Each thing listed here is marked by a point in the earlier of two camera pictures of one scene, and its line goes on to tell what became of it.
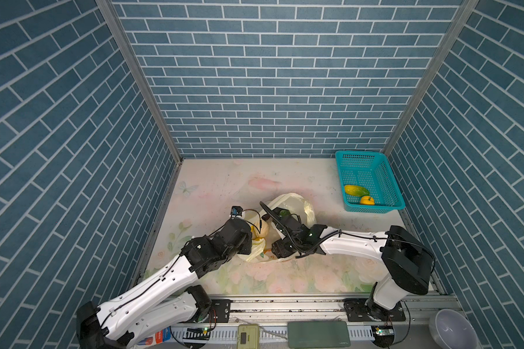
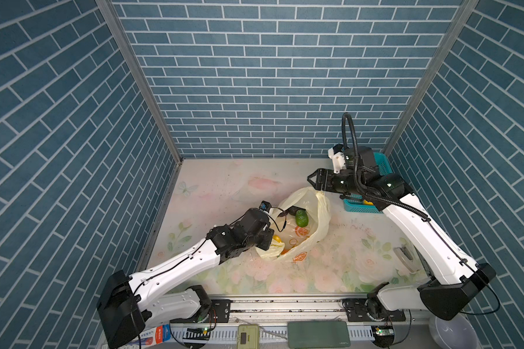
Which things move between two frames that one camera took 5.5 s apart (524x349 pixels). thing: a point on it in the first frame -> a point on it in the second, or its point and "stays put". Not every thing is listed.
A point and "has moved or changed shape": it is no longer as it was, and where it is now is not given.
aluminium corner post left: (118, 26) stays put
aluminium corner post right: (466, 10) stays put
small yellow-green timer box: (248, 336) stays put
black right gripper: (278, 251) -> (326, 179)
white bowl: (450, 330) stays put
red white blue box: (162, 336) stays put
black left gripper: (248, 243) -> (268, 234)
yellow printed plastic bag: (261, 249) has moved or changed shape
